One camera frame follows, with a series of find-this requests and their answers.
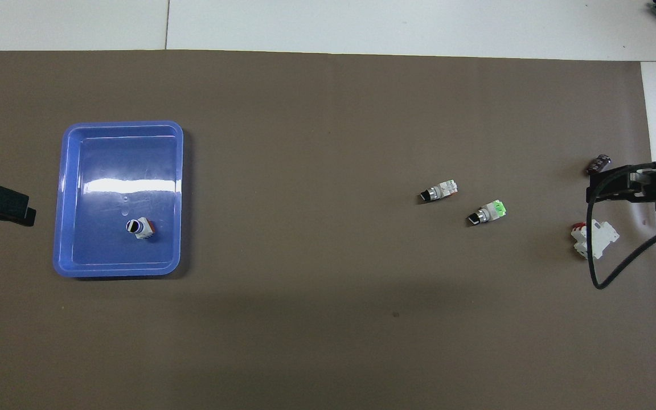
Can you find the selector switch with green base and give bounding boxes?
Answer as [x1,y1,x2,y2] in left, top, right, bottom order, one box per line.
[466,200,507,226]

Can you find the small dark brown capacitor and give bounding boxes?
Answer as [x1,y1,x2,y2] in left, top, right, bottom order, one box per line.
[586,154,612,177]

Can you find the white and red circuit breaker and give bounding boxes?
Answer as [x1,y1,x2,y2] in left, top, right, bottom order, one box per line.
[571,220,620,260]

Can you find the blue plastic tray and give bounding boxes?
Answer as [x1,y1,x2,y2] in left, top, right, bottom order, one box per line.
[53,121,185,278]

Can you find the brown paper table mat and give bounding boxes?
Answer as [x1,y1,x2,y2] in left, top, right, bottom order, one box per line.
[0,50,656,410]

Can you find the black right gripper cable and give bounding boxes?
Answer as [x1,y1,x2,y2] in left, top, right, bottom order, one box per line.
[587,161,656,290]

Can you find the selector switch with red base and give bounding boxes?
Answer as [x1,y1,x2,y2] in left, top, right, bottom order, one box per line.
[125,217,156,241]

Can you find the selector switch with pale base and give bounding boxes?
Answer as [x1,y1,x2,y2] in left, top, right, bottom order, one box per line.
[419,180,458,203]

